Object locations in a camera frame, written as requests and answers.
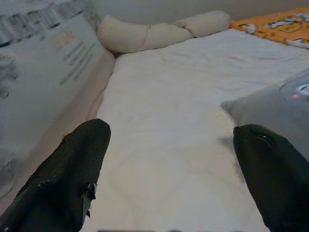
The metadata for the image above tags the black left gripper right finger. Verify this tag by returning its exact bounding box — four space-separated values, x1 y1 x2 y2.
232 123 309 232

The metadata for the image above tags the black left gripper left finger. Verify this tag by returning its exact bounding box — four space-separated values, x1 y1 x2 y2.
0 118 112 232

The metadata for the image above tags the yellow cartoon egg blanket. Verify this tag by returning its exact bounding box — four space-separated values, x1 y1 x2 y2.
229 7 309 50

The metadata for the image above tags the grey pillow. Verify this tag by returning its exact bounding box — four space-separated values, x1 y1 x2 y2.
221 70 309 161

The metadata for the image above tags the white labelled panel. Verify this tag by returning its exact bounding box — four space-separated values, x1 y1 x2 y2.
0 12 115 201

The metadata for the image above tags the white quilted mattress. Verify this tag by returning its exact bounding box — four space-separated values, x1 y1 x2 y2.
79 28 309 232

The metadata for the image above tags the white bolster pillow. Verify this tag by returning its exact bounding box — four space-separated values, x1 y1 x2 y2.
96 10 231 54

